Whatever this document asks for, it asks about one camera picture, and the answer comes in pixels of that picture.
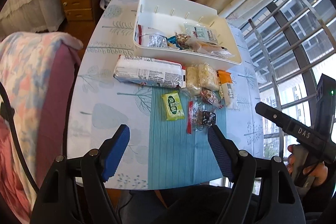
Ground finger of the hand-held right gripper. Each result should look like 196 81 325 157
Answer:
255 102 292 133

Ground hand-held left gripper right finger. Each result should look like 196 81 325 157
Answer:
207 124 303 224

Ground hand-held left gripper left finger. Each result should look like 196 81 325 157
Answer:
30 124 131 224

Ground clear packet with red edge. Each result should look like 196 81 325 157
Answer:
186 100 200 134

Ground clear bag of puffed snacks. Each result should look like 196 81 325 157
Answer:
185 63 220 96

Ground clear packet of orange cookies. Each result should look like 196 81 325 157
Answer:
192 39 229 57

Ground clear packet with white label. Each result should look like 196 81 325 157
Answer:
183 22 219 44

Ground white snack packet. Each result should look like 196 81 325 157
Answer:
142 27 169 47

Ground blue candy wrapper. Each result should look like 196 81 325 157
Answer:
166 35 179 47

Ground white plastic bin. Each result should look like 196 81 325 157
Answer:
133 0 243 66

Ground person's right hand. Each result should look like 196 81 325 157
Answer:
287 144 329 189

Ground clear packet of dark snack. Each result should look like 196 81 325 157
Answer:
198 110 217 128

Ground orange and white packet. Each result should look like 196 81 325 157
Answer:
217 70 236 109

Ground clear packet of brown nuts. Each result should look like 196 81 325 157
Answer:
200 89 224 109

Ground green snack packet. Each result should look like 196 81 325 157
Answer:
161 91 186 121

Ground metal window grille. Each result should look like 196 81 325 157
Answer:
240 0 336 161

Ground long white cracker packet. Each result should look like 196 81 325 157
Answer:
113 54 184 89

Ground pink fleece blanket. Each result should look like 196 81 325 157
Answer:
0 116 35 224

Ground pink blanket sofa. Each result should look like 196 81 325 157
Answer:
0 31 84 224

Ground white trash bag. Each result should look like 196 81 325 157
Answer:
99 0 130 11

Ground black cable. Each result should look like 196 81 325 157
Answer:
0 82 40 193

